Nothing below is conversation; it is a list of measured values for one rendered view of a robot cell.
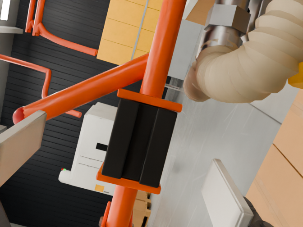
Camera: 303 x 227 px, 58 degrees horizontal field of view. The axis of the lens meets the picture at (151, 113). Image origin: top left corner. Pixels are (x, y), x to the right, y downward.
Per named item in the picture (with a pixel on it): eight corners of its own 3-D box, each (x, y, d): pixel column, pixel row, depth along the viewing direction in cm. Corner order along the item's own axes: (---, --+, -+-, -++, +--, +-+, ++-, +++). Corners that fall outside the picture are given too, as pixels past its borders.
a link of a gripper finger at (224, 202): (242, 211, 14) (255, 215, 14) (212, 156, 21) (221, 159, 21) (222, 256, 15) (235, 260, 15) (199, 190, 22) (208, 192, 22)
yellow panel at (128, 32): (203, 6, 793) (120, -20, 774) (209, 2, 705) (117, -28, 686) (179, 79, 848) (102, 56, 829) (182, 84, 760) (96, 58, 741)
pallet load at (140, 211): (150, 191, 786) (120, 183, 779) (150, 212, 688) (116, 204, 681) (139, 225, 816) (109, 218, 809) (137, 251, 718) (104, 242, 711)
